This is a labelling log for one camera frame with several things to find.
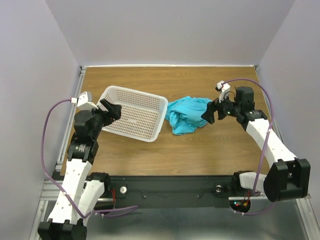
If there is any turquoise t shirt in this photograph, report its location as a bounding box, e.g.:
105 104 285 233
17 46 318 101
165 96 211 136

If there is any white plastic basket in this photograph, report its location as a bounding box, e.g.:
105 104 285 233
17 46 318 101
96 85 168 143

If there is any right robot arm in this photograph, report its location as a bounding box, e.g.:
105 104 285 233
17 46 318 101
201 81 311 202

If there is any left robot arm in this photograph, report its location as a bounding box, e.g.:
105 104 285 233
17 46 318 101
37 97 122 240

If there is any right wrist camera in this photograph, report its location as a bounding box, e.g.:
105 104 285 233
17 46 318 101
215 80 231 103

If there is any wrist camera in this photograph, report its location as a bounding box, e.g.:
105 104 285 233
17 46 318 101
215 80 231 103
70 91 98 111

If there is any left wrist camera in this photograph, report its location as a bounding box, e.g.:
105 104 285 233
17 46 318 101
70 91 98 111

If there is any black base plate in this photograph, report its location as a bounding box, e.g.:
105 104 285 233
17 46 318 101
110 175 248 209

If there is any aluminium frame rail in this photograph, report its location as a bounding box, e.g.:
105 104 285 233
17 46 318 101
28 66 87 240

